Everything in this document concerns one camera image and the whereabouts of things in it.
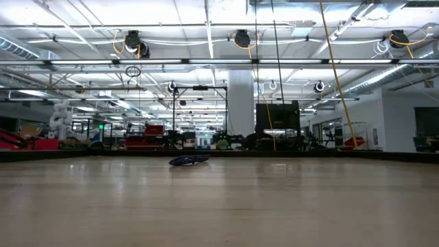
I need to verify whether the purple USB cable bundle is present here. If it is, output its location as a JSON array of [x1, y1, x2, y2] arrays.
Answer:
[[168, 154, 211, 167]]

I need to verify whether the black robot with green light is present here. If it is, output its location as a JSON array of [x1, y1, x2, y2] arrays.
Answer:
[[212, 131, 248, 151]]

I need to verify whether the blue and white box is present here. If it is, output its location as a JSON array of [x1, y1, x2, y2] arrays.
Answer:
[[195, 135, 215, 151]]

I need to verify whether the white building pillar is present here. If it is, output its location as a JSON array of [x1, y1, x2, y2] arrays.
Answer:
[[227, 69, 255, 138]]

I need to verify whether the black monitor screen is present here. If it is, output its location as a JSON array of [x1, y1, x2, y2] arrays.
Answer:
[[255, 100, 301, 131]]

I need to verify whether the long ceiling light bar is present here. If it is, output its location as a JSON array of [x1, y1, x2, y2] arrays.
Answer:
[[0, 58, 439, 66]]

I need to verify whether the red tool chest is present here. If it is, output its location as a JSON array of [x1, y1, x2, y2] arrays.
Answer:
[[124, 123, 166, 150]]

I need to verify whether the red triangular sign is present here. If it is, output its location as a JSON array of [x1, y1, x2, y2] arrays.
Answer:
[[344, 136, 366, 149]]

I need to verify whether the grey horizontal pipe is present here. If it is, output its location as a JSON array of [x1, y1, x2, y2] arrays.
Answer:
[[0, 86, 147, 92]]

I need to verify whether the red storage bin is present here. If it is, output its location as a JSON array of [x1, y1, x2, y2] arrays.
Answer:
[[33, 138, 60, 151]]

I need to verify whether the brown cardboard box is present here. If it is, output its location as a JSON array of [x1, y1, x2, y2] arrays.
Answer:
[[19, 124, 43, 139]]

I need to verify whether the black metal frame rig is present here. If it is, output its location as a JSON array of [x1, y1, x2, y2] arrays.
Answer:
[[171, 85, 229, 133]]

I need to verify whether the thin black hanging cable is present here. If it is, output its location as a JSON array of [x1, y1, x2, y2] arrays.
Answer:
[[254, 0, 261, 106]]

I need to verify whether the black ceiling cord reel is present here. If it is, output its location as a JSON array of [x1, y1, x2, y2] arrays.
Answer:
[[388, 29, 434, 89], [232, 29, 257, 59], [123, 30, 151, 60]]

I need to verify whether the black cable loop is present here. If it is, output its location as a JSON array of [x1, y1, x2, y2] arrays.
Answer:
[[125, 65, 142, 78]]

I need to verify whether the yellow hanging cable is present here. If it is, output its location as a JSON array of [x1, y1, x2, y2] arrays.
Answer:
[[318, 0, 359, 150]]

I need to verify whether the black table edge rail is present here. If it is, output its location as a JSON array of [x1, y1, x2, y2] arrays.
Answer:
[[0, 148, 439, 164]]

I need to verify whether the dark wall window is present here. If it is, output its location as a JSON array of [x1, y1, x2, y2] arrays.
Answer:
[[414, 106, 439, 152]]

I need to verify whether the red bin with black hose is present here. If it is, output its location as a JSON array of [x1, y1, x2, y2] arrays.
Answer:
[[0, 128, 29, 151]]

